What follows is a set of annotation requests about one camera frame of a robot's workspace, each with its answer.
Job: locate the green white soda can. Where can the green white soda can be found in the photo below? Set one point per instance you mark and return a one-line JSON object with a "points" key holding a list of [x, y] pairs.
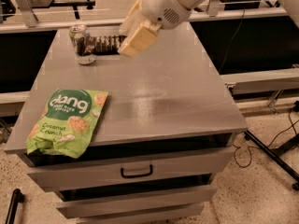
{"points": [[79, 35]]}

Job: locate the grey drawer cabinet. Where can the grey drawer cabinet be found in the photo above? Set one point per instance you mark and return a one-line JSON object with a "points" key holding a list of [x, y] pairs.
{"points": [[167, 107]]}

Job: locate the black bar lower left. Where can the black bar lower left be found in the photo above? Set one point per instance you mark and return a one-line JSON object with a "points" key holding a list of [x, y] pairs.
{"points": [[16, 198]]}

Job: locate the green rice chip bag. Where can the green rice chip bag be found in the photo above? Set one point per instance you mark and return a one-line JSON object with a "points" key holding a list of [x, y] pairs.
{"points": [[67, 123]]}

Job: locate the black chocolate rxbar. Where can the black chocolate rxbar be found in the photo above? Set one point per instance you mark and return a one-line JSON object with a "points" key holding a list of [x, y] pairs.
{"points": [[104, 45]]}

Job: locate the black drawer handle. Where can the black drawer handle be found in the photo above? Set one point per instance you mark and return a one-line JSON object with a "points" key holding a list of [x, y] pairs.
{"points": [[137, 173]]}

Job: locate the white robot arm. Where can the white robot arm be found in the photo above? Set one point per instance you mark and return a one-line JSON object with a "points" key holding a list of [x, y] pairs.
{"points": [[291, 6]]}

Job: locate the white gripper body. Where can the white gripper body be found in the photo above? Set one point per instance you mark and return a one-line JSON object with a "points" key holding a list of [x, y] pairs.
{"points": [[161, 4]]}

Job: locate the black stand leg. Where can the black stand leg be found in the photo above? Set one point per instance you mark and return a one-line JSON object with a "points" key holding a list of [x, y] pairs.
{"points": [[274, 157]]}

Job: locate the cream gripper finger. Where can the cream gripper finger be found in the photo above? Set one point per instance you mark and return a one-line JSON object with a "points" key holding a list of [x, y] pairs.
{"points": [[138, 37], [134, 18]]}

